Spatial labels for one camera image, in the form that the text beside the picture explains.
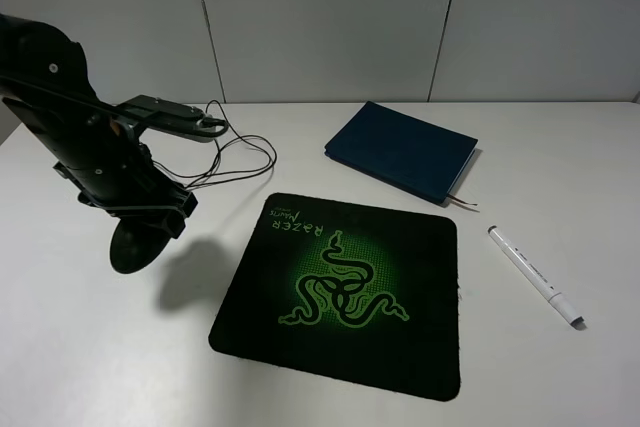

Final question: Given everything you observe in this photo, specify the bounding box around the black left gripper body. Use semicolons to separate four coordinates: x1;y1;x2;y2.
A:
3;97;170;202

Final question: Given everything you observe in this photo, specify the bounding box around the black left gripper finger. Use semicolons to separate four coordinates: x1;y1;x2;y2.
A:
79;188;198;239

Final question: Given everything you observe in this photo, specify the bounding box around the black computer mouse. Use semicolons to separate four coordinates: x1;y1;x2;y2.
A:
109;220;171;274

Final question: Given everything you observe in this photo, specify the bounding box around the white marker pen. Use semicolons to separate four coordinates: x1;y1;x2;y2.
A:
487;225;585;329

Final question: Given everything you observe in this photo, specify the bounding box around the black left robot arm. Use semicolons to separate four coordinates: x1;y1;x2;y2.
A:
1;16;197;238

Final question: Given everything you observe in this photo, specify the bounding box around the dark blue notebook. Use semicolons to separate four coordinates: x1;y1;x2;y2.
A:
325;102;477;208

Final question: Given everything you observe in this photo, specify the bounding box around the black green razer mousepad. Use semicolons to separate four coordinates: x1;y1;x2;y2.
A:
209;193;461;401

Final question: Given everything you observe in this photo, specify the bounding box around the black mouse usb cable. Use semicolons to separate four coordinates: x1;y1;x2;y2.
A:
149;99;279;191

